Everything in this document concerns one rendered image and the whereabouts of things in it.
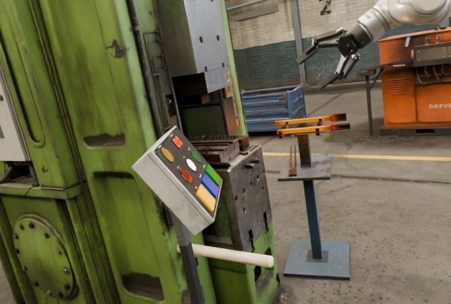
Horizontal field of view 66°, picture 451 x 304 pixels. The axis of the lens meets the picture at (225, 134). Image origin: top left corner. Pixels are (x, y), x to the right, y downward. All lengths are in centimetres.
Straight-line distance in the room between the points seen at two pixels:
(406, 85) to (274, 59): 560
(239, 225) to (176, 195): 72
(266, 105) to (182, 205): 457
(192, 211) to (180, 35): 80
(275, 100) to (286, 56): 446
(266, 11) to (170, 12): 851
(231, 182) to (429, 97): 372
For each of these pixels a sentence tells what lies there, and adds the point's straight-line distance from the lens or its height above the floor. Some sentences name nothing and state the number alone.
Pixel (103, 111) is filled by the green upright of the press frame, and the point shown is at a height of 127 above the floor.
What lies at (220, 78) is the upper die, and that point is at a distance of 167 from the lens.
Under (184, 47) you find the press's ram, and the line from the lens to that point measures 154.
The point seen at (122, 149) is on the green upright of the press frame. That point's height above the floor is 111.
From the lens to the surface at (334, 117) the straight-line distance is 225.
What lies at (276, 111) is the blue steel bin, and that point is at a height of 41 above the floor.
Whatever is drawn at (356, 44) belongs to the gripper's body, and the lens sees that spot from 121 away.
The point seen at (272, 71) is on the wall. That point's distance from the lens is 1008.
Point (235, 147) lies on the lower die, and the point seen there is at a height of 96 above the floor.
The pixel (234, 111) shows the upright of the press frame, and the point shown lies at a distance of 206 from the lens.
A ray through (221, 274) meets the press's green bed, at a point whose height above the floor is 33.
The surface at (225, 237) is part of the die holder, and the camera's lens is 182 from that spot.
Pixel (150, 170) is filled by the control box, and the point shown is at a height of 114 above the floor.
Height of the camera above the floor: 143
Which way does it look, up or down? 13 degrees down
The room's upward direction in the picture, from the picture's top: 10 degrees counter-clockwise
